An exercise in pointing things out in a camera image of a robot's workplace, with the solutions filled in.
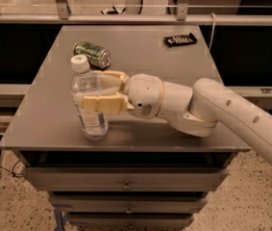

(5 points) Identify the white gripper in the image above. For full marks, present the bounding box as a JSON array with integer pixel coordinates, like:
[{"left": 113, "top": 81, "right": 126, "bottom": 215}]
[{"left": 80, "top": 70, "right": 163, "bottom": 119}]

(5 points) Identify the blue label plastic water bottle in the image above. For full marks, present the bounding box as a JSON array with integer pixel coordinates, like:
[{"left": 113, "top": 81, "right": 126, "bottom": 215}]
[{"left": 70, "top": 55, "right": 109, "bottom": 141}]

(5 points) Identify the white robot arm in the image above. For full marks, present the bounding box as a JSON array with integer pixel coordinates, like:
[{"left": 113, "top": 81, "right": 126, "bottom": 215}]
[{"left": 74, "top": 71, "right": 272, "bottom": 166}]

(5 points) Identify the green soda can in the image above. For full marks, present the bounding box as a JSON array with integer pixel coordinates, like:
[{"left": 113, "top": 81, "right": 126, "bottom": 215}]
[{"left": 73, "top": 41, "right": 111, "bottom": 69}]

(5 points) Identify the grey drawer cabinet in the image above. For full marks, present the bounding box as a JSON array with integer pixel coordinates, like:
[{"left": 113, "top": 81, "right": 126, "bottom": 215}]
[{"left": 0, "top": 24, "right": 251, "bottom": 231}]

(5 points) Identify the black chocolate bar wrapper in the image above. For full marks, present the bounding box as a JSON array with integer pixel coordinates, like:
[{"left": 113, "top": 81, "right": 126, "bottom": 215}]
[{"left": 164, "top": 33, "right": 197, "bottom": 47}]

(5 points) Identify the middle grey drawer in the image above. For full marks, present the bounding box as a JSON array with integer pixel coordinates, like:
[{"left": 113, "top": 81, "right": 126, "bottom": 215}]
[{"left": 49, "top": 195, "right": 207, "bottom": 214}]

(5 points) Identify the grey drawer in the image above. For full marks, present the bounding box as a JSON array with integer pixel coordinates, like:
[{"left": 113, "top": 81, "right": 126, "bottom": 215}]
[
  {"left": 49, "top": 195, "right": 207, "bottom": 214},
  {"left": 66, "top": 213, "right": 193, "bottom": 228},
  {"left": 22, "top": 167, "right": 228, "bottom": 193}
]

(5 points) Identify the top grey drawer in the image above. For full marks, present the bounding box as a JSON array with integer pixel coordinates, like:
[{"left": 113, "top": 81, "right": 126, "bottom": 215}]
[{"left": 22, "top": 167, "right": 228, "bottom": 193}]

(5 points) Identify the bottom grey drawer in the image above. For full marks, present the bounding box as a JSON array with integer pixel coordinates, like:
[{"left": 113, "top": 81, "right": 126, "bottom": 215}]
[{"left": 66, "top": 213, "right": 193, "bottom": 228}]

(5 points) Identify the grey metal rail frame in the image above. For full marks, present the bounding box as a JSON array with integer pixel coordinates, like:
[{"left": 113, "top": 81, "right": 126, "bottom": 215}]
[{"left": 0, "top": 0, "right": 272, "bottom": 26}]

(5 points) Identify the white hanging cable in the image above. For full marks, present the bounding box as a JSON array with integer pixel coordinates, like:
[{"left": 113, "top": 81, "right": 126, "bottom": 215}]
[{"left": 208, "top": 13, "right": 217, "bottom": 50}]

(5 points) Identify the black floor cable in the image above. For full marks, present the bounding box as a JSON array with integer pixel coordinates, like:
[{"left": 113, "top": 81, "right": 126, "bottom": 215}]
[{"left": 0, "top": 151, "right": 25, "bottom": 179}]

